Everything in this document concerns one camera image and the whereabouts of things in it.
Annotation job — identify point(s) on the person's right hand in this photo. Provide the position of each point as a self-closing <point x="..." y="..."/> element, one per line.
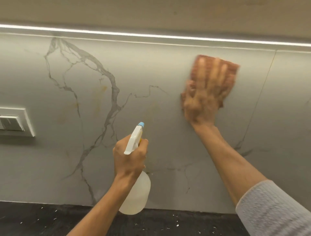
<point x="206" y="97"/>

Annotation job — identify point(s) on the person's left hand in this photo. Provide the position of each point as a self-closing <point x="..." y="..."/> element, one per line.
<point x="128" y="163"/>

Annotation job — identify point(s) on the person's left fingers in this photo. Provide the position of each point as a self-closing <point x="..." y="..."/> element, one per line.
<point x="142" y="152"/>

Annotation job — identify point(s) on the person's right fingers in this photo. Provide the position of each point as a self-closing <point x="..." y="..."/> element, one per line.
<point x="213" y="73"/>

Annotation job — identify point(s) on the orange cleaning cloth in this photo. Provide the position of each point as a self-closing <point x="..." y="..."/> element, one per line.
<point x="232" y="73"/>

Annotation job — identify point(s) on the white spray bottle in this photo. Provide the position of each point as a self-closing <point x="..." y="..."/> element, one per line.
<point x="136" y="192"/>

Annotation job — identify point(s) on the person's left forearm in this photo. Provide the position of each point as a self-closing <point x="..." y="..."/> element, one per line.
<point x="97" y="206"/>

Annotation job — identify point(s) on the person's right forearm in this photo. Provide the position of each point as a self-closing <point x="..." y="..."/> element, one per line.
<point x="228" y="165"/>

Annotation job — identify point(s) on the LED strip light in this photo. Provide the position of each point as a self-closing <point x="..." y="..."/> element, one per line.
<point x="155" y="35"/>

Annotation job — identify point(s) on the beige upper cabinet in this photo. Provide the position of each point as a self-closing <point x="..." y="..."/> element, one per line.
<point x="155" y="14"/>

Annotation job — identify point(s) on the grey knit sleeve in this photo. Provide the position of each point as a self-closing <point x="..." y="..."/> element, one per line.
<point x="277" y="209"/>

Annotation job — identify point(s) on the white wall switch plate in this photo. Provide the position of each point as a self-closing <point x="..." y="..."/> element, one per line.
<point x="13" y="122"/>

